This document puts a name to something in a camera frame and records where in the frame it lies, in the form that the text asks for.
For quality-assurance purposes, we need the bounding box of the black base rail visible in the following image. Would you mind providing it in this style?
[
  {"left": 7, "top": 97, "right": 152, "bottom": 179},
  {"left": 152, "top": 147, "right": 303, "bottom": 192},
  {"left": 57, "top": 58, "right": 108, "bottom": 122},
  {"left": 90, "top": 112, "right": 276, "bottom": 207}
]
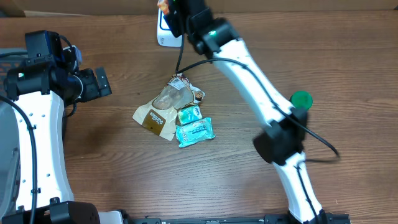
[{"left": 123, "top": 213, "right": 351, "bottom": 224}]

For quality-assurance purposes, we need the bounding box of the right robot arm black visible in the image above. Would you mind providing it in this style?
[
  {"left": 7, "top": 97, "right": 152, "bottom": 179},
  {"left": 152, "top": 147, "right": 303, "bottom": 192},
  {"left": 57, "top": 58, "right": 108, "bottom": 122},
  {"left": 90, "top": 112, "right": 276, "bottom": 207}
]
[{"left": 157, "top": 0, "right": 328, "bottom": 223}]

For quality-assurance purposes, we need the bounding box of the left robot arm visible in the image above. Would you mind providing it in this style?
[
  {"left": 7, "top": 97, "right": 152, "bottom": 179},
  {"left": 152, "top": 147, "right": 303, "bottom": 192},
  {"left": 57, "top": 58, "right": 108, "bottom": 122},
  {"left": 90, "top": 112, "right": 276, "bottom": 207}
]
[{"left": 2, "top": 30, "right": 111, "bottom": 223}]

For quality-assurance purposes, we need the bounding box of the orange snack packet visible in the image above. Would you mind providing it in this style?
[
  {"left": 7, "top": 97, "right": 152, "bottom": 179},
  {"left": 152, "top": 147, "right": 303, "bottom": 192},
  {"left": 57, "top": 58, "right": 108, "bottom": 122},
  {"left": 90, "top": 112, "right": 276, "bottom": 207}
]
[{"left": 157, "top": 0, "right": 170, "bottom": 16}]

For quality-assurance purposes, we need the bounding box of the brown clear snack bag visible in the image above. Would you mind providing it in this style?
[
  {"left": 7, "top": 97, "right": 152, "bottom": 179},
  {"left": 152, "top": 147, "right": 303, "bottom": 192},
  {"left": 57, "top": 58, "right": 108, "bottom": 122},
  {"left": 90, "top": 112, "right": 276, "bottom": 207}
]
[{"left": 132, "top": 73, "right": 205, "bottom": 141}]

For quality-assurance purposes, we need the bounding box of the green lid jar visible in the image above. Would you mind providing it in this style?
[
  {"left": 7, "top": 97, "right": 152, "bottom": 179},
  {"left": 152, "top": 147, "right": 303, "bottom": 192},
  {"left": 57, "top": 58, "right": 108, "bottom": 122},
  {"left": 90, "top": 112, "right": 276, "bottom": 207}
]
[{"left": 290, "top": 91, "right": 313, "bottom": 110}]

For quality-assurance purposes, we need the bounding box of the teal tissue pack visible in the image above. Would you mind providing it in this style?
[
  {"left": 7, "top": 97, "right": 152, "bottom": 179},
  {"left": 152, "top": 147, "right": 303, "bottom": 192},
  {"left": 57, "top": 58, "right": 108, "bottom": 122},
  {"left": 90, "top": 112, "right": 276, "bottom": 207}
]
[{"left": 176, "top": 118, "right": 216, "bottom": 148}]

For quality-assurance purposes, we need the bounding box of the small green white packet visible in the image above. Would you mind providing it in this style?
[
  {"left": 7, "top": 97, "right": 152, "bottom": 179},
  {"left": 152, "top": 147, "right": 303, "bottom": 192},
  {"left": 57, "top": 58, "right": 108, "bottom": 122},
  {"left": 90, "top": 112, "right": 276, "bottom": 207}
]
[{"left": 177, "top": 105, "right": 203, "bottom": 125}]

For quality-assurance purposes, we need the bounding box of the white barcode scanner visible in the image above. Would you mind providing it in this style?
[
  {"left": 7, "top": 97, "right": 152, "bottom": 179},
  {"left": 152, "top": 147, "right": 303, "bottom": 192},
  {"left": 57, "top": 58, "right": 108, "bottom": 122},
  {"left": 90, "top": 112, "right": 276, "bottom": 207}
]
[{"left": 157, "top": 9, "right": 182, "bottom": 48}]

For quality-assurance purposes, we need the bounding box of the grey plastic mesh basket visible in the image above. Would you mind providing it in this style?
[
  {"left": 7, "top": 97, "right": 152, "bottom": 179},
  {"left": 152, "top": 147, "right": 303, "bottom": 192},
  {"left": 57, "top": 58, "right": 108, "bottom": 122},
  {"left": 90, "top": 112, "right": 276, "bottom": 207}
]
[{"left": 1, "top": 101, "right": 21, "bottom": 217}]

